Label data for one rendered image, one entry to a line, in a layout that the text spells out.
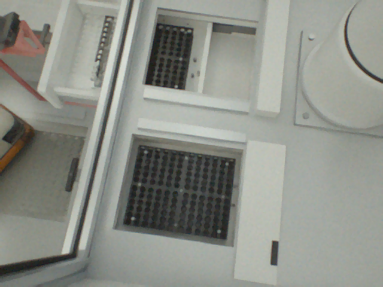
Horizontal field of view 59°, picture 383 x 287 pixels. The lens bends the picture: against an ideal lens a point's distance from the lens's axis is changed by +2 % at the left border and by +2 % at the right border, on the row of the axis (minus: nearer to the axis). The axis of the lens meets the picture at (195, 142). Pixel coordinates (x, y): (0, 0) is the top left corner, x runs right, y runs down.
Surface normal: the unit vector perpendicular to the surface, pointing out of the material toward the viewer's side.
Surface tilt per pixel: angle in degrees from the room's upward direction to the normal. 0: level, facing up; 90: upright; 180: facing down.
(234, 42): 0
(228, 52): 0
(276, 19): 0
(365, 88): 90
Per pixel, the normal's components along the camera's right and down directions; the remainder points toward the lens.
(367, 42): -0.93, 0.34
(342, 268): 0.02, -0.25
